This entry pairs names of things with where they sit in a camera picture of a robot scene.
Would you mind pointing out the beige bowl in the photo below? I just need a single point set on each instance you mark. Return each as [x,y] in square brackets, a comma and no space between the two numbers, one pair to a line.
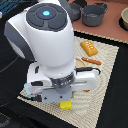
[124,16]

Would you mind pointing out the round beige plate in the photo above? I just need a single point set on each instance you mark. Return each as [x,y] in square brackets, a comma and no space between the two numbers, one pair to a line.
[79,63]

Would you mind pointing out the large grey pot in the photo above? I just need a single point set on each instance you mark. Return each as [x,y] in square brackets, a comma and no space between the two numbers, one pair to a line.
[92,15]

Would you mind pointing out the beige woven placemat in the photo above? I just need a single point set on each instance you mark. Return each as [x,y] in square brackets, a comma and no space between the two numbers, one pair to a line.
[86,106]

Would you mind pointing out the orange bread loaf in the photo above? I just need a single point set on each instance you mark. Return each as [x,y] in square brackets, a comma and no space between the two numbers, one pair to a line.
[89,48]

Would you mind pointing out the wooden handled knife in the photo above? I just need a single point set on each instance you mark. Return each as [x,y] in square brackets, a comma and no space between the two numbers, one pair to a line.
[91,61]

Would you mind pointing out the pink brown board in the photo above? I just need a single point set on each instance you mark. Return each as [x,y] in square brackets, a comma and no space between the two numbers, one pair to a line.
[109,28]

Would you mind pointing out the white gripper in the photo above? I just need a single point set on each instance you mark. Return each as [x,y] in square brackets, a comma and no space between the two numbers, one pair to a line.
[48,90]

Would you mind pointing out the small grey pot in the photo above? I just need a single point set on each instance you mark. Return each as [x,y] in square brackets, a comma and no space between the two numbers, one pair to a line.
[76,10]

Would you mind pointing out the blue basket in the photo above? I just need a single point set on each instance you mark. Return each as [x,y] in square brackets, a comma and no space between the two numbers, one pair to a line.
[6,5]

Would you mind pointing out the yellow butter box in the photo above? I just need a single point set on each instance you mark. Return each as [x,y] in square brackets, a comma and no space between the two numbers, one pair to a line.
[65,105]

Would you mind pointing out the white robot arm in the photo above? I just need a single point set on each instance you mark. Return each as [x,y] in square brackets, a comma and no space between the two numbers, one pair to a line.
[43,34]

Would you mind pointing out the blue milk carton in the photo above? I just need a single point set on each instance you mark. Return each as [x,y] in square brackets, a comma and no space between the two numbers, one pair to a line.
[29,94]

